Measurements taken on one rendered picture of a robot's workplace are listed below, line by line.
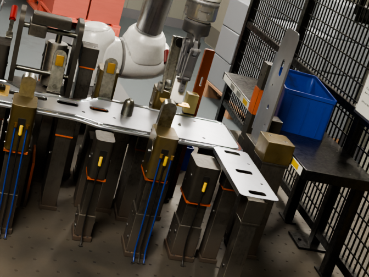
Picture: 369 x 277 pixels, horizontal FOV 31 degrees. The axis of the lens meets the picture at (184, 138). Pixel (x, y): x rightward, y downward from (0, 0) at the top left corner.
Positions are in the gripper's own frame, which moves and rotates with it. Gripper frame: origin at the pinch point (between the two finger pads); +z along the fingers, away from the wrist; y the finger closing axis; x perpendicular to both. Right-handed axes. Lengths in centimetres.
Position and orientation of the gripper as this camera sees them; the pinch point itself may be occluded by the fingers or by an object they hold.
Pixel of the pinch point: (178, 89)
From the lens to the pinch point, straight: 184.5
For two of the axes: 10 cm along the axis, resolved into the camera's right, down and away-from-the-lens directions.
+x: 9.5, 1.8, 2.6
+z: -2.6, 9.1, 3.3
